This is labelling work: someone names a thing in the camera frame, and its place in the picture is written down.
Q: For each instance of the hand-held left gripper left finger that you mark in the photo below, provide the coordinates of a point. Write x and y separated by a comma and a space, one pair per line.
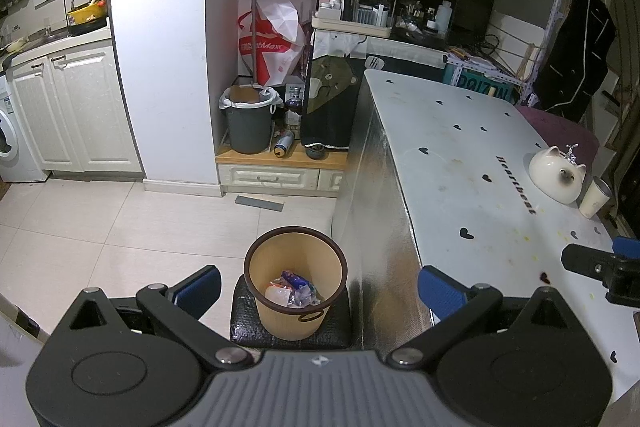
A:
201, 291

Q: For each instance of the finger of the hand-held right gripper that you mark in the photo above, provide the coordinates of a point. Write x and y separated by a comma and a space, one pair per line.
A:
585, 259
627, 247

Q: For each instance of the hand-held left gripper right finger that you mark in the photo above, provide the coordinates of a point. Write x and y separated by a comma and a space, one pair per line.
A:
439, 293

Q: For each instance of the pink white plastic bag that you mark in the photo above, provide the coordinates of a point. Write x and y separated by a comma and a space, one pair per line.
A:
277, 297

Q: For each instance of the beige wastebasket with brown rim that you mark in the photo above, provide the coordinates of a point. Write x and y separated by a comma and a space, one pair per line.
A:
280, 326

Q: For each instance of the grey trash bin with liner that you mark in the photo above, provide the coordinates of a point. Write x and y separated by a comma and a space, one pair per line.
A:
247, 127

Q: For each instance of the white cup with metal rim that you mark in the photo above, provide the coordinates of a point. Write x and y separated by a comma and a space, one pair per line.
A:
592, 202

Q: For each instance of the white cat-shaped ceramic jar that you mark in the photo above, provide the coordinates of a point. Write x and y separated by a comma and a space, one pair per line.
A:
552, 174

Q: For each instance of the grey flat floor slab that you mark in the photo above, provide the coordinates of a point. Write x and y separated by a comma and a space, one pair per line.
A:
259, 203

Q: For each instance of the black cushioned stool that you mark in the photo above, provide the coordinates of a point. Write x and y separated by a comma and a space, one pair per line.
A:
340, 332

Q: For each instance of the purple chair cushion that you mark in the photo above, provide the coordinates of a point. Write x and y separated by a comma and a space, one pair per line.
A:
565, 127

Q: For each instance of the low wooden cabinet with drawers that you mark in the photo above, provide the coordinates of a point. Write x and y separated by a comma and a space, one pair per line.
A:
275, 177

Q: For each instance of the spray can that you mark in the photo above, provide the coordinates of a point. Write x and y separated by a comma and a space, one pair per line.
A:
283, 143

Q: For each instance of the dark small bowl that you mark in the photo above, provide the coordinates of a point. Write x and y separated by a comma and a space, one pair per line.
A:
315, 152

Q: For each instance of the black jacket with white trim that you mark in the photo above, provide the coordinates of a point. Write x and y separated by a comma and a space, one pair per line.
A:
575, 57

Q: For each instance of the teal cardboard box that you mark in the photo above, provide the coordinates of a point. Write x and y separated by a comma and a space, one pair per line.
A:
482, 87

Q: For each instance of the dark glass bottle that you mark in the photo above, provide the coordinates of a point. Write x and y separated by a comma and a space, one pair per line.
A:
295, 102

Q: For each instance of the black bear print cloth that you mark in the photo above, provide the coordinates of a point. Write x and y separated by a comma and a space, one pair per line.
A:
327, 107

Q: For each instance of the white kitchen cabinets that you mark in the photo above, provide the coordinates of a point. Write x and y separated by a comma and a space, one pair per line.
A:
85, 107

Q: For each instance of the white washing machine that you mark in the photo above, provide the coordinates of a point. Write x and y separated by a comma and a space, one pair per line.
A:
17, 142

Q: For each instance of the white perforated metal rack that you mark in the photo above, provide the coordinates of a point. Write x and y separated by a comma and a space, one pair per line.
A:
552, 17

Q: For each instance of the red white shopping bag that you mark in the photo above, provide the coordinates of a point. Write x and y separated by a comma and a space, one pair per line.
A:
272, 42

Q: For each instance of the white plastic bottle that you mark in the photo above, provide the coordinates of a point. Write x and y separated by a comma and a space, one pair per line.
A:
444, 17

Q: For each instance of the white cosmetics organizer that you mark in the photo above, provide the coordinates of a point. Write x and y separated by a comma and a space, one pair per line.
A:
350, 29

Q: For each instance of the yellow basin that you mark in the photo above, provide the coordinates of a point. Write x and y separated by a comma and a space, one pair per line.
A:
87, 14

